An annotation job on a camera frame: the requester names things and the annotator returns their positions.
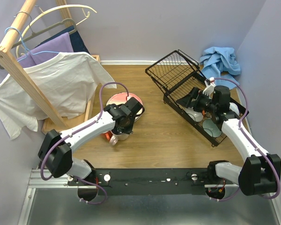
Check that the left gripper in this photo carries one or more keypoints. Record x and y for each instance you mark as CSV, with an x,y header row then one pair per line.
x,y
122,131

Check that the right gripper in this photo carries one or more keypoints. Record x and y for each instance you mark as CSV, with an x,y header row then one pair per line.
x,y
186,100

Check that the pink white plate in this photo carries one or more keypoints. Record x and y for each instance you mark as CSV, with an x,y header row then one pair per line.
x,y
121,98

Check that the white orange bowl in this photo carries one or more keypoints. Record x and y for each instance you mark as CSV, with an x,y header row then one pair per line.
x,y
196,116

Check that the orange mug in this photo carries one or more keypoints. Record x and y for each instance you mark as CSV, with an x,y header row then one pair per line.
x,y
107,135

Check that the pink mug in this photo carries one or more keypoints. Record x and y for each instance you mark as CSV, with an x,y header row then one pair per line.
x,y
116,137

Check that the plain white bowl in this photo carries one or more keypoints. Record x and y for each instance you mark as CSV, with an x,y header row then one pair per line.
x,y
233,107

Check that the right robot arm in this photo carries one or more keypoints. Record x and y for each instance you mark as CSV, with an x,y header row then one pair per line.
x,y
261,171

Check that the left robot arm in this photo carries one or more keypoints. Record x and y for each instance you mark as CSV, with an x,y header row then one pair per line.
x,y
56,152

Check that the teal bowl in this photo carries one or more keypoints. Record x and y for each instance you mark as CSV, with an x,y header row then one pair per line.
x,y
211,128

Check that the blue cloth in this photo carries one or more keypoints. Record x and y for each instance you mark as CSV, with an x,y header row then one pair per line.
x,y
220,62

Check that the white t-shirt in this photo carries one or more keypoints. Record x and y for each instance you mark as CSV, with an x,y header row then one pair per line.
x,y
68,81

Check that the navy garment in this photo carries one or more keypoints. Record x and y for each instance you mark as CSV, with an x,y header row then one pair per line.
x,y
75,38

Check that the purple shirt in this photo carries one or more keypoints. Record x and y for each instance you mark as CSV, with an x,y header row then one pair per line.
x,y
59,44

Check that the cream hanger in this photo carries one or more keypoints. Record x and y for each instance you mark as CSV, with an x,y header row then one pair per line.
x,y
51,16

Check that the blue hanger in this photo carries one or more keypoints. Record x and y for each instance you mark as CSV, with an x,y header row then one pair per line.
x,y
27,50

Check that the grey hanger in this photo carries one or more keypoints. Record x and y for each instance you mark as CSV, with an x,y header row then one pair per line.
x,y
35,34

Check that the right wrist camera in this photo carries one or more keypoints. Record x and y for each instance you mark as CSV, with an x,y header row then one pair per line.
x,y
210,85

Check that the black wire dish rack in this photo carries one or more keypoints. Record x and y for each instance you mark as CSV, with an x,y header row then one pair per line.
x,y
176,74

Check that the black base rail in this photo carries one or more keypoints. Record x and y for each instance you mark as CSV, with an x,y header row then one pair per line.
x,y
159,181

